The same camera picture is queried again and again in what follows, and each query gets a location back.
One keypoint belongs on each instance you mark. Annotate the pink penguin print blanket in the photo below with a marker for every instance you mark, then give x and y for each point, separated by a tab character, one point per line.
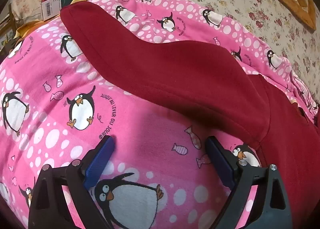
50	109

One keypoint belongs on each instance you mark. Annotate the yellow cloth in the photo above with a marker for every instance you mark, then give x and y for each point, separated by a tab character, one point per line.
27	28

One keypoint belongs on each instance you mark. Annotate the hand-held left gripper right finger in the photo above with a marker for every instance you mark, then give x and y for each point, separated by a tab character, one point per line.
220	161

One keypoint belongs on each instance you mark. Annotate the dark red garment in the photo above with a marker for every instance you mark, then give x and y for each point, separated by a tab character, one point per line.
175	69

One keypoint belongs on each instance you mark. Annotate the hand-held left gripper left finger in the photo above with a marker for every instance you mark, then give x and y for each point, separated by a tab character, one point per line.
101	155

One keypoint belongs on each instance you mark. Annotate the white paper tag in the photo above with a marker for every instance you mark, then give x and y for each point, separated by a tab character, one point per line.
51	7

